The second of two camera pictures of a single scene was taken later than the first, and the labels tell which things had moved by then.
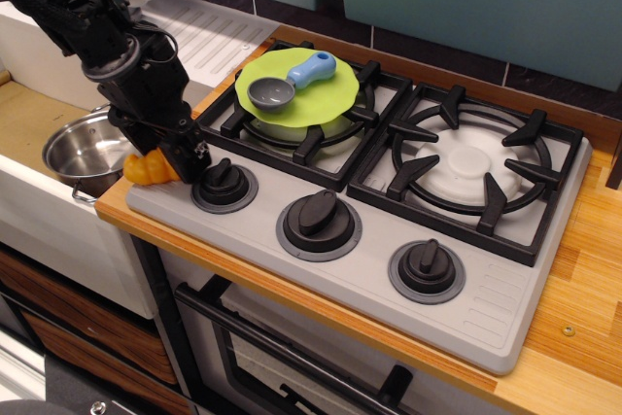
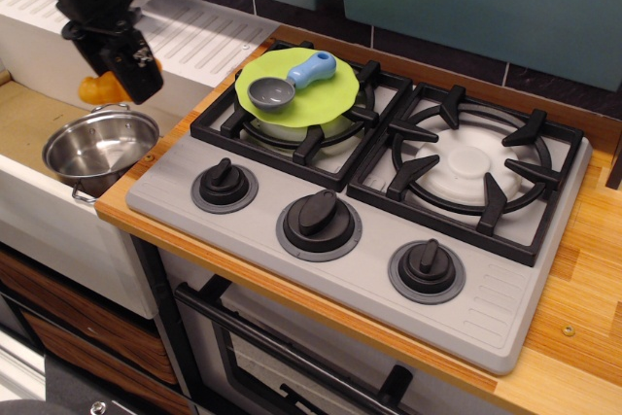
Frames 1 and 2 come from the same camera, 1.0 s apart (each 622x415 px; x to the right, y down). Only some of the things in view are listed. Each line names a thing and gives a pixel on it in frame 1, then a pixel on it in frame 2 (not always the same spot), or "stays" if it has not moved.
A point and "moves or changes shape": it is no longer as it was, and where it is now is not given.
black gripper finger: x=144 y=138 -> x=97 y=53
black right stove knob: x=427 y=272 stays
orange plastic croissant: x=153 y=167 moves or changes shape
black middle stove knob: x=318 y=227 stays
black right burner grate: x=484 y=167 stays
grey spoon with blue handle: x=270 y=94 stays
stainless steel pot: x=90 y=150 stays
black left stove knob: x=224 y=188 stays
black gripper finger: x=191 y=156 -> x=133 y=66
